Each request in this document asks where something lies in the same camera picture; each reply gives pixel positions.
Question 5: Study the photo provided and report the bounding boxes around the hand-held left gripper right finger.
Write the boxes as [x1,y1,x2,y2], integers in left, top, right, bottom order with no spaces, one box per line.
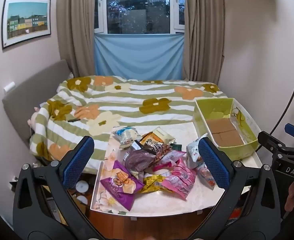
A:
[198,137,281,240]

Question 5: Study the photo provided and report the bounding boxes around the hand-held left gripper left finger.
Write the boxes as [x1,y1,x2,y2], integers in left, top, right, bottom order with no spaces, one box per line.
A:
[12,135,105,240]

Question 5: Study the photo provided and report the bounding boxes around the red white snack packet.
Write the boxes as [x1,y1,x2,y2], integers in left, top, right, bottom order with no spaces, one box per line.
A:
[196,162,216,188]

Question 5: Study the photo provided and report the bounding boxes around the white printed snack packet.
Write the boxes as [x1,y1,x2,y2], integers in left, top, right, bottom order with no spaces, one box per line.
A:
[186,137,209,169]

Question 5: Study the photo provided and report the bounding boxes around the green cardboard box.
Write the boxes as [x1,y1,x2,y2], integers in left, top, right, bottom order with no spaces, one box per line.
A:
[193,98,260,162]

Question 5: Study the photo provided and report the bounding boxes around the pink snack packet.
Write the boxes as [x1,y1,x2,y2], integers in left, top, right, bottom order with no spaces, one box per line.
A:
[161,159,197,202]

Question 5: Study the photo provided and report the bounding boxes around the purple snack packet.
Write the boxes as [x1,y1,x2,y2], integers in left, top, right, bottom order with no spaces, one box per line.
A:
[100,159,145,212]

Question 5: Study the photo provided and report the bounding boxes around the magenta snack packet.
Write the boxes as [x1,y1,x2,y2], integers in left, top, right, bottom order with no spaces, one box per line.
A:
[152,150,186,172]

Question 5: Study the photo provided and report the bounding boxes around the red patterned snack packet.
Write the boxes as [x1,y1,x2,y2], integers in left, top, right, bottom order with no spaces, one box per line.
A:
[147,144,174,165]

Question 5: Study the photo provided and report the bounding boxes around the white blue snack packet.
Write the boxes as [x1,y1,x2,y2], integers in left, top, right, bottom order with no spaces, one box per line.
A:
[112,126,142,150]

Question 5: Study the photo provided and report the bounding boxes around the dark purple bread packet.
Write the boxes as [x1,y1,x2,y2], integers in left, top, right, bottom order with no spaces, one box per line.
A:
[123,149,157,178]

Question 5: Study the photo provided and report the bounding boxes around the cream snack packet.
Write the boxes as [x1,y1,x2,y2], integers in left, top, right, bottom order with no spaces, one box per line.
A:
[151,127,176,144]

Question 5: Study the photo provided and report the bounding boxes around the yellow snack packet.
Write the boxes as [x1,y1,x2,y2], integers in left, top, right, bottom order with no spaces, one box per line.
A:
[139,175,175,193]

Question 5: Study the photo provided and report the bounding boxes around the brown orange snack packet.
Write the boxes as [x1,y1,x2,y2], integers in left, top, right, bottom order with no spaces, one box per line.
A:
[140,134,160,148]

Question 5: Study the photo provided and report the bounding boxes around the floral striped blanket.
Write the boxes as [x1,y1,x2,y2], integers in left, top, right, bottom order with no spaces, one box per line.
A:
[28,76,229,173]

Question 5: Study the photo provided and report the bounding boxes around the grey headboard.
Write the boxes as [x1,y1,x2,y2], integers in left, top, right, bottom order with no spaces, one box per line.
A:
[2,59,72,150]

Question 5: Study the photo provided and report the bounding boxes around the beige curtain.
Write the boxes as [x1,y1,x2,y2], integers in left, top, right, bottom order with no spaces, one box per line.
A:
[56,0,98,78]
[183,0,225,84]

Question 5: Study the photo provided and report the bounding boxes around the blue cloth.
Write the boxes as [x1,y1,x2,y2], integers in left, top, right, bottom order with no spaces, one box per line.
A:
[94,33,185,82]

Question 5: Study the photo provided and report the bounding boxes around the window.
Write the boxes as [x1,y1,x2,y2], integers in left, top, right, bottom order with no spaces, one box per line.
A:
[94,0,186,34]

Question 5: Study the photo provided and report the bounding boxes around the black cable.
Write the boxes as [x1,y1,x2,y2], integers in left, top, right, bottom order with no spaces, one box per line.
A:
[270,67,294,135]

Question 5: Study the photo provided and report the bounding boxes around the framed wall picture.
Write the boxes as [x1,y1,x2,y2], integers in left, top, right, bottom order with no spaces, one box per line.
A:
[2,0,51,50]

